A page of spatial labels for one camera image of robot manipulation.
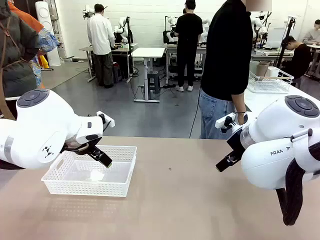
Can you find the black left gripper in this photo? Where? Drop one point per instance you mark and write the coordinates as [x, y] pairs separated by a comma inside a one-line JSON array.
[[80, 147]]

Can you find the person's left hand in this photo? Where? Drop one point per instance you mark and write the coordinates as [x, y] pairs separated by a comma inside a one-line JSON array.
[[241, 119]]

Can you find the person's left forearm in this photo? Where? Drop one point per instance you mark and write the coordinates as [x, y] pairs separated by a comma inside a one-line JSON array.
[[238, 102]]

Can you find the seated person in dark clothes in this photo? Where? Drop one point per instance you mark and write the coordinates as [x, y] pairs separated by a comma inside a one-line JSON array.
[[300, 60]]

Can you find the grey background work desk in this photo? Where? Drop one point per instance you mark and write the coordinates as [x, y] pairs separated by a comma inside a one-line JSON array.
[[125, 48]]

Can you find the white standing desk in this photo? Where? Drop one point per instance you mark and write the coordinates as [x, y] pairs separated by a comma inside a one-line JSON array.
[[148, 52]]

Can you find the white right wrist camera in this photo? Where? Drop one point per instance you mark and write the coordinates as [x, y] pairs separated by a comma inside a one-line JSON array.
[[222, 122]]

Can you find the black tripod stand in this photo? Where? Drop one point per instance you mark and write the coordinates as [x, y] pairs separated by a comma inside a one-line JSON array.
[[287, 40]]

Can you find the white side table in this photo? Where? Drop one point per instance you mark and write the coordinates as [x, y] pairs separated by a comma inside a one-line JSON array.
[[257, 100]]

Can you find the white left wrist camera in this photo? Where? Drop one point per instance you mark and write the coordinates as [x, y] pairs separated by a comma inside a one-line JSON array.
[[108, 120]]

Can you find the person in dark green jacket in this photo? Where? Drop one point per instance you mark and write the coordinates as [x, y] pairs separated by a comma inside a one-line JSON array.
[[15, 50]]

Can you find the white perforated plastic basket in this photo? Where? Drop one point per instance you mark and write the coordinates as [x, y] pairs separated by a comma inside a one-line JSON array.
[[87, 185]]

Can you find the person in grey top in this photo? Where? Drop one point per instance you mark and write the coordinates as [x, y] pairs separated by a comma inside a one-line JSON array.
[[312, 33]]

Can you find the person in white shirt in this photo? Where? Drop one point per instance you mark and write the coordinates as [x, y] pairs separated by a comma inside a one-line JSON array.
[[100, 35]]

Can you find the white background work desk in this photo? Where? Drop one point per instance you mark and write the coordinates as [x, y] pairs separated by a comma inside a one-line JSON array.
[[172, 50]]

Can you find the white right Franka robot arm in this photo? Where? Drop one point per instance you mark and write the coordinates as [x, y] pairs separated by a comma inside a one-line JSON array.
[[270, 130]]

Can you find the grey plastic stool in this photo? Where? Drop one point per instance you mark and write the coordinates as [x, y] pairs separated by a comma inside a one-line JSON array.
[[153, 81]]

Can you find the person in orange patterned clothes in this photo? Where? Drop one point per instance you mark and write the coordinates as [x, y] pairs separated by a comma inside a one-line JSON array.
[[46, 40]]

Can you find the white label in basket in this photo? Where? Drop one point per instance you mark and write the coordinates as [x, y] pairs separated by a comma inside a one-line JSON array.
[[97, 175]]

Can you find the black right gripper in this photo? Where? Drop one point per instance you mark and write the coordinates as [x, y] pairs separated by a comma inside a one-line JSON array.
[[236, 142]]

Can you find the person in black sweater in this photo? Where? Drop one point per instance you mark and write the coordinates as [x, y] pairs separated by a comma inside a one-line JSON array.
[[225, 50]]

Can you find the red topped stool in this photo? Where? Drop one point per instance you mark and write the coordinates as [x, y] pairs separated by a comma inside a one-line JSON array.
[[117, 72]]

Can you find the white cup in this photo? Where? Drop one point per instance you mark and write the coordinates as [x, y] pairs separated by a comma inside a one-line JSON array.
[[272, 72]]

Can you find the white tower fan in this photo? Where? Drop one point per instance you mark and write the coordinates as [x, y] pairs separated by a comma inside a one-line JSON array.
[[47, 25]]

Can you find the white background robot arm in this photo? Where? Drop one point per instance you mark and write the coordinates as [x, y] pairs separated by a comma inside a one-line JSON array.
[[171, 27], [121, 27]]

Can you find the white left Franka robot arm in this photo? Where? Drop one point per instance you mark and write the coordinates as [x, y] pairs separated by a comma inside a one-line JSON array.
[[37, 125]]

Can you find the person in black t-shirt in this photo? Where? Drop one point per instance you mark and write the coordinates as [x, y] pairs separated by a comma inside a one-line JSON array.
[[187, 32]]

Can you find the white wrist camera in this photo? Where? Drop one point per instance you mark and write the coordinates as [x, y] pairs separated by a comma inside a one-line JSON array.
[[108, 120], [222, 122]]

